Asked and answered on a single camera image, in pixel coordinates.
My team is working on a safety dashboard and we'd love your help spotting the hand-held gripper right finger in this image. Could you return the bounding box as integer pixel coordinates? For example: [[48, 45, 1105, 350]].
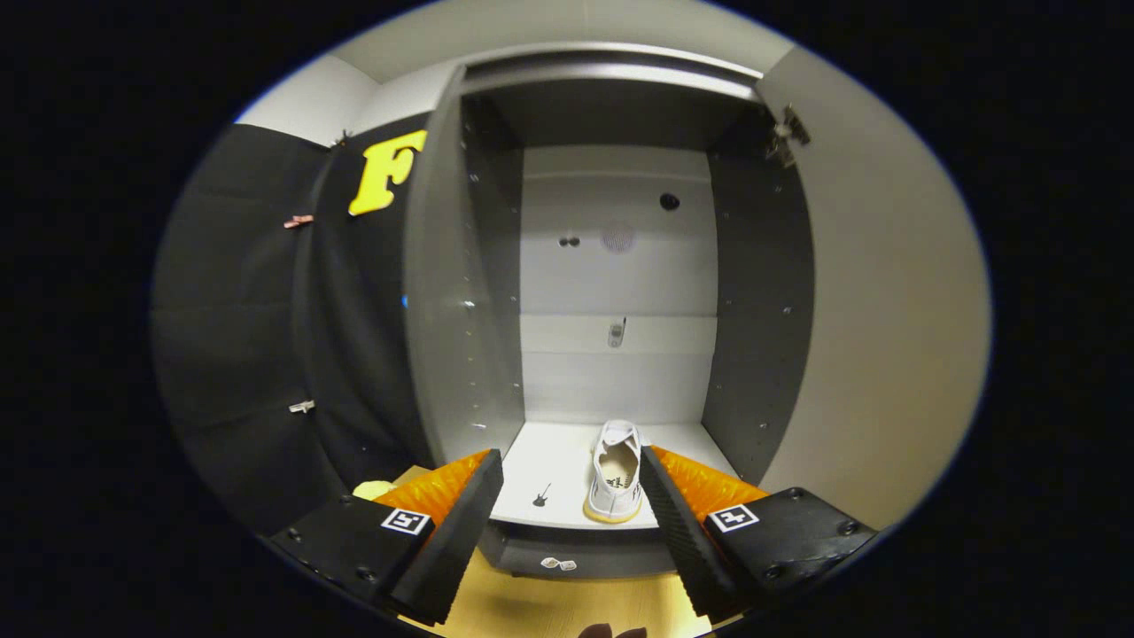
[[638, 445, 878, 621]]

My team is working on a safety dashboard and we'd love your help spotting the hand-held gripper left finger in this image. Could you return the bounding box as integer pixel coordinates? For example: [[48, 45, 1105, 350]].
[[268, 447, 506, 627]]

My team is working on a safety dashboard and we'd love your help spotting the white shoe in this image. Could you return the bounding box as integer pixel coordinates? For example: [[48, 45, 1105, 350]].
[[583, 419, 648, 524]]

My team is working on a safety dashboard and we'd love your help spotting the grey shoe cabinet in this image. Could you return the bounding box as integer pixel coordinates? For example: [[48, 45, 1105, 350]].
[[403, 43, 816, 581]]

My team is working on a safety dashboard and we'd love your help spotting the grey cabinet shelf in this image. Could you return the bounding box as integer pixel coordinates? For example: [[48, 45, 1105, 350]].
[[490, 420, 738, 533]]

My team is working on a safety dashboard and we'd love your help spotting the metal door hinge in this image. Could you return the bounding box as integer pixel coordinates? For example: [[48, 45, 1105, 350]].
[[766, 104, 812, 169]]

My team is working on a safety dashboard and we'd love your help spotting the black backdrop cloth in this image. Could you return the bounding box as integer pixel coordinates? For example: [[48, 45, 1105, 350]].
[[152, 113, 435, 537]]

